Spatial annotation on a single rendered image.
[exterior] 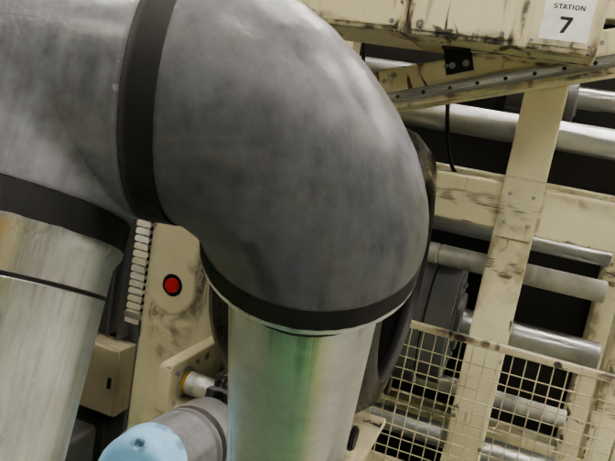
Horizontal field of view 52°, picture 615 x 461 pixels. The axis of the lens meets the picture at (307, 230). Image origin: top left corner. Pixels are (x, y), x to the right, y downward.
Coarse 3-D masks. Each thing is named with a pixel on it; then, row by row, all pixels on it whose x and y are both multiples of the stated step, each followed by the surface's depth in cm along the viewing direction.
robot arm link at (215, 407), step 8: (192, 400) 76; (200, 400) 75; (208, 400) 75; (216, 400) 75; (208, 408) 72; (216, 408) 73; (224, 408) 74; (216, 416) 72; (224, 416) 73; (224, 424) 72; (224, 432) 71
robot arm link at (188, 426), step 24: (192, 408) 72; (144, 432) 63; (168, 432) 64; (192, 432) 66; (216, 432) 70; (120, 456) 62; (144, 456) 61; (168, 456) 61; (192, 456) 64; (216, 456) 69
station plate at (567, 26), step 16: (560, 0) 121; (576, 0) 121; (592, 0) 120; (544, 16) 123; (560, 16) 122; (576, 16) 121; (592, 16) 120; (544, 32) 123; (560, 32) 122; (576, 32) 121
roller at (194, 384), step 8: (184, 376) 121; (192, 376) 120; (200, 376) 121; (184, 384) 120; (192, 384) 119; (200, 384) 119; (208, 384) 119; (184, 392) 120; (192, 392) 119; (200, 392) 119; (352, 424) 112; (352, 432) 110; (352, 440) 110; (352, 448) 111
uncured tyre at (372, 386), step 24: (432, 168) 119; (432, 192) 127; (432, 216) 133; (216, 312) 105; (408, 312) 137; (216, 336) 108; (384, 336) 141; (384, 360) 129; (384, 384) 122; (360, 408) 112
